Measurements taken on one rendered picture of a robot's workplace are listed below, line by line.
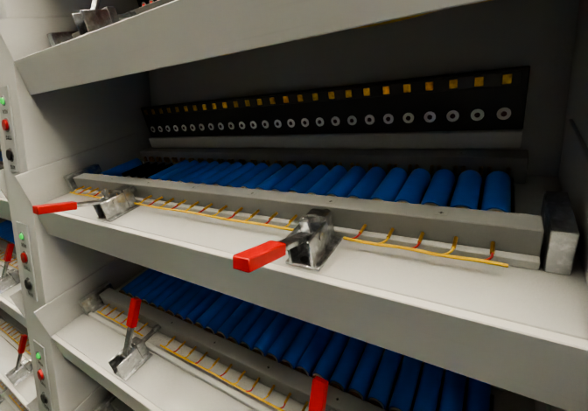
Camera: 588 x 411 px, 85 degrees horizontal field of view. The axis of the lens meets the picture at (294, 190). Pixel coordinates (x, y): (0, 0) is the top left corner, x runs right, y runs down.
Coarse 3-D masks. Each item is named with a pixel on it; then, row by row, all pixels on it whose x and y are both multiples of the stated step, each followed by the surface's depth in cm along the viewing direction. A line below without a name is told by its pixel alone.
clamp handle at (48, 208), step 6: (102, 192) 36; (108, 198) 37; (48, 204) 32; (54, 204) 32; (60, 204) 33; (66, 204) 33; (72, 204) 33; (78, 204) 34; (84, 204) 34; (90, 204) 35; (96, 204) 36; (36, 210) 31; (42, 210) 31; (48, 210) 32; (54, 210) 32; (60, 210) 33; (66, 210) 33
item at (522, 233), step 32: (160, 192) 37; (192, 192) 34; (224, 192) 32; (256, 192) 30; (288, 192) 29; (256, 224) 28; (288, 224) 26; (352, 224) 25; (384, 224) 23; (416, 224) 22; (448, 224) 21; (480, 224) 20; (512, 224) 19; (448, 256) 20
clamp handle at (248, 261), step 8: (304, 224) 22; (304, 232) 23; (272, 240) 20; (280, 240) 21; (288, 240) 21; (296, 240) 21; (304, 240) 22; (256, 248) 18; (264, 248) 18; (272, 248) 18; (280, 248) 19; (288, 248) 20; (240, 256) 17; (248, 256) 17; (256, 256) 17; (264, 256) 18; (272, 256) 18; (280, 256) 19; (240, 264) 17; (248, 264) 17; (256, 264) 17; (264, 264) 18; (248, 272) 17
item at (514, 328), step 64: (576, 128) 24; (64, 192) 49; (576, 192) 21; (128, 256) 36; (192, 256) 28; (384, 256) 22; (576, 256) 19; (320, 320) 23; (384, 320) 20; (448, 320) 17; (512, 320) 16; (576, 320) 15; (512, 384) 17; (576, 384) 15
